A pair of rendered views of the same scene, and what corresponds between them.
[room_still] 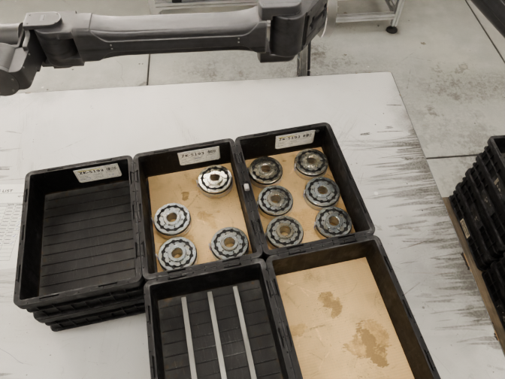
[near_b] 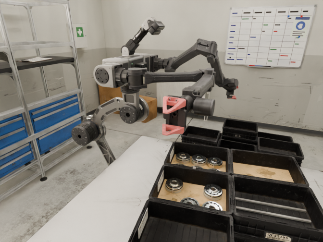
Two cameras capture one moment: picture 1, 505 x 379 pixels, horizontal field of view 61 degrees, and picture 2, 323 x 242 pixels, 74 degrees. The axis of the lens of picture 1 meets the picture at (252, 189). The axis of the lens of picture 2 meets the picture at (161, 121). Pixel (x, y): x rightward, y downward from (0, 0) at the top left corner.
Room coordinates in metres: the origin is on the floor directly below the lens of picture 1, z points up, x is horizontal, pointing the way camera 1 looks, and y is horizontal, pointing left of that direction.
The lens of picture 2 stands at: (0.34, 1.04, 1.69)
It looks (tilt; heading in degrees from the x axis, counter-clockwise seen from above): 23 degrees down; 298
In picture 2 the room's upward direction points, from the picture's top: straight up
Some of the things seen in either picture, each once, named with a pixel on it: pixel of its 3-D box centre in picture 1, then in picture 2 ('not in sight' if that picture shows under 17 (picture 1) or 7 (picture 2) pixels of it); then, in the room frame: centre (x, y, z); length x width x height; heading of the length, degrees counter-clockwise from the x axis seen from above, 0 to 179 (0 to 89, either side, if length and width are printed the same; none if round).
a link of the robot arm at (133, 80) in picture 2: not in sight; (133, 78); (1.00, 0.10, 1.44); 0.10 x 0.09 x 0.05; 5
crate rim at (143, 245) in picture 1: (193, 203); (192, 187); (0.62, 0.16, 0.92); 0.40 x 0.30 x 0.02; 12
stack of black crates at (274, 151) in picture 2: not in sight; (274, 164); (0.16, -1.19, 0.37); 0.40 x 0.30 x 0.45; 5
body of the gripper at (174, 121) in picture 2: not in sight; (178, 110); (0.59, 0.46, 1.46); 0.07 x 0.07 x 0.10; 6
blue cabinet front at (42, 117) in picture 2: not in sight; (60, 122); (2.64, -0.58, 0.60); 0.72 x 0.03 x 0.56; 95
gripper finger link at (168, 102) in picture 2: not in sight; (171, 112); (0.58, 0.53, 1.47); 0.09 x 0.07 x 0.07; 96
